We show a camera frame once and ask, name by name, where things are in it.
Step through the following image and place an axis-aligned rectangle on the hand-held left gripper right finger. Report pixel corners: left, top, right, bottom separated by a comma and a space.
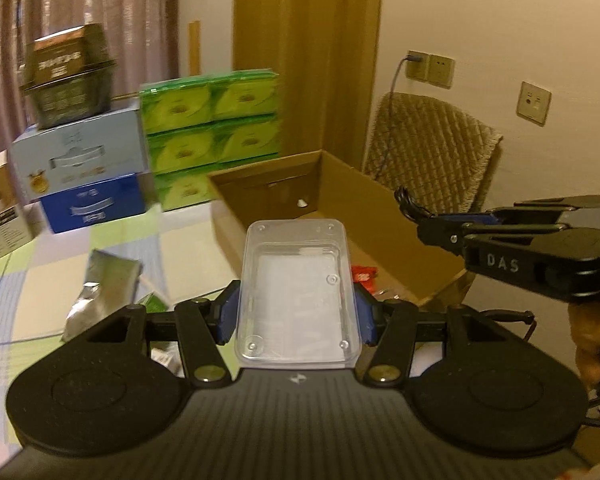
352, 280, 531, 390

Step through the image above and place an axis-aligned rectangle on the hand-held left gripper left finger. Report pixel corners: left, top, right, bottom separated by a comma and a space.
60, 280, 242, 390

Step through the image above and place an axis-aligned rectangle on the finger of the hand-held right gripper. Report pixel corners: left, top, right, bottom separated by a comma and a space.
430, 195, 600, 228
416, 216, 473, 256

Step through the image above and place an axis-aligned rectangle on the red packet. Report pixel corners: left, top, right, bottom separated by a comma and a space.
352, 265, 381, 296

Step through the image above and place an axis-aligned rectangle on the black cable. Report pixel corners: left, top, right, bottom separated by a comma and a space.
394, 186, 433, 222

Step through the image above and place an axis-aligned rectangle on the clear plastic box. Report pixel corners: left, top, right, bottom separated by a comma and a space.
235, 218, 362, 370

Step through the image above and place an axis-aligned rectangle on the brown cardboard box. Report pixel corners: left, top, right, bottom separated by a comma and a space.
207, 149, 473, 308

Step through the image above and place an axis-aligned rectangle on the silver foil bag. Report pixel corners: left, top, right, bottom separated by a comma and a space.
60, 250, 143, 343

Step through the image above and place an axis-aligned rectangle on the plaid tablecloth desktop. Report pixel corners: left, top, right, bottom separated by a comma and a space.
0, 200, 261, 376

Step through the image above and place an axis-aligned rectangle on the person's right hand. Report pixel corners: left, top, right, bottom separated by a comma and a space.
567, 302, 600, 386

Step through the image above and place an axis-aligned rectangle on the quilted beige chair cover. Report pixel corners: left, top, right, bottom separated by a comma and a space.
362, 92, 503, 213

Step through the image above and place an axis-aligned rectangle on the dark blue milk carton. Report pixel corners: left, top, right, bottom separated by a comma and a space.
40, 172, 148, 235

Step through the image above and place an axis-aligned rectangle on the stack of green tissue packs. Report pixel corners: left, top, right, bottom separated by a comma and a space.
139, 67, 283, 212

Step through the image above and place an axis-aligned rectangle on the light blue milk carton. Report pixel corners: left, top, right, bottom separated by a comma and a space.
10, 100, 151, 206

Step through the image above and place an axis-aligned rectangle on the wooden door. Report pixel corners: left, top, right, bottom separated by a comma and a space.
232, 0, 383, 158

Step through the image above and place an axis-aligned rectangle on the white product box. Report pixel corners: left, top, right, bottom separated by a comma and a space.
0, 155, 33, 263

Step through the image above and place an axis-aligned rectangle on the wooden strip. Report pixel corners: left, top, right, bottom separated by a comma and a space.
189, 20, 202, 77

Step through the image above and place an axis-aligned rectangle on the dark brown food pack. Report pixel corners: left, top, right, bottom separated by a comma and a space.
20, 23, 118, 131

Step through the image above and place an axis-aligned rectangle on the pinkish curtain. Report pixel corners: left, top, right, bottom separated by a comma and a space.
0, 0, 181, 161

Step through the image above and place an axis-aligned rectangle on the beige wall socket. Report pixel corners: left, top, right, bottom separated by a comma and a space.
405, 50, 431, 82
426, 54, 456, 90
516, 81, 552, 127

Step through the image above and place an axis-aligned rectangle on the grey charger cable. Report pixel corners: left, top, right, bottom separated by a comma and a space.
387, 57, 411, 96

